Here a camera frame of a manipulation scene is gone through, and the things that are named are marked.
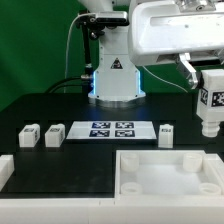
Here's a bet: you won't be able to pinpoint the white left obstacle wall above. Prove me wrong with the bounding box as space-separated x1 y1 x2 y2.
0 155 15 191

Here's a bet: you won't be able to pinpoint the white camera cable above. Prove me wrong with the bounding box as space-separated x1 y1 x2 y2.
63 12 92 94

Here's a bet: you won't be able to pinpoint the white front obstacle wall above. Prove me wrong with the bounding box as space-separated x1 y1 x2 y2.
0 197 224 224

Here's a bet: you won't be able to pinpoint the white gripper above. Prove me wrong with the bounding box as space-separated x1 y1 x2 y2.
128 0 224 89

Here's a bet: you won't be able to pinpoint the white fiducial marker board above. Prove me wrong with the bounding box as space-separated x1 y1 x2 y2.
67 121 156 140

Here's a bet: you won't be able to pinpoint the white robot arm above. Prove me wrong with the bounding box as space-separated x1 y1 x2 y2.
78 0 224 107

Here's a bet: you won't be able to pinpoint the white square tabletop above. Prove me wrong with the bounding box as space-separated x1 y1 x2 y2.
115 150 224 197

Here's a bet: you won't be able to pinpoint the white obstacle wall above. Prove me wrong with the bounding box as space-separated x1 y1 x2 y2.
0 197 224 224
0 155 15 191

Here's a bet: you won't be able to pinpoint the black base cables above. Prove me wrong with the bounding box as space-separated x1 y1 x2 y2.
44 74 94 94

